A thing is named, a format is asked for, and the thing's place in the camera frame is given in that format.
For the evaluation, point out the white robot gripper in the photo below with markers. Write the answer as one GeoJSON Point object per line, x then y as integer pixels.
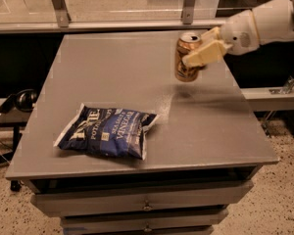
{"type": "Point", "coordinates": [239, 32]}

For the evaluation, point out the blue chip bag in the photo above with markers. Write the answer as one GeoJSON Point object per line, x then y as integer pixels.
{"type": "Point", "coordinates": [112, 132]}

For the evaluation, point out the grey drawer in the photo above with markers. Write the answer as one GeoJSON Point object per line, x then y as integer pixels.
{"type": "Point", "coordinates": [142, 222]}
{"type": "Point", "coordinates": [142, 199]}

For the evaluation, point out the right metal railing post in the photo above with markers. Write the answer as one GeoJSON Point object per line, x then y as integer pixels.
{"type": "Point", "coordinates": [188, 11]}

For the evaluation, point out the upper grey drawer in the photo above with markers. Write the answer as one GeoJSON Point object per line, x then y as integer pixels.
{"type": "Point", "coordinates": [142, 199]}

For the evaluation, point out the left metal railing post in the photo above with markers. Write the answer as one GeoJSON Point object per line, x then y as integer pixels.
{"type": "Point", "coordinates": [61, 12]}

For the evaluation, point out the lower grey drawer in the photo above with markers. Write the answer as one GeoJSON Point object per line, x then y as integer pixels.
{"type": "Point", "coordinates": [142, 222]}

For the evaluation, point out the black side stand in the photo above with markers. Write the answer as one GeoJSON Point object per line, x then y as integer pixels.
{"type": "Point", "coordinates": [7, 151]}

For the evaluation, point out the black headphones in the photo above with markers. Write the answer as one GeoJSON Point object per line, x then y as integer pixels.
{"type": "Point", "coordinates": [23, 101]}

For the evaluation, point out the metal railing post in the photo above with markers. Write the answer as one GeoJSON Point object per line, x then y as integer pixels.
{"type": "Point", "coordinates": [188, 11]}
{"type": "Point", "coordinates": [61, 12]}

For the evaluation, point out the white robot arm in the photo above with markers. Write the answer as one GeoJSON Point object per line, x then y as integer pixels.
{"type": "Point", "coordinates": [274, 21]}

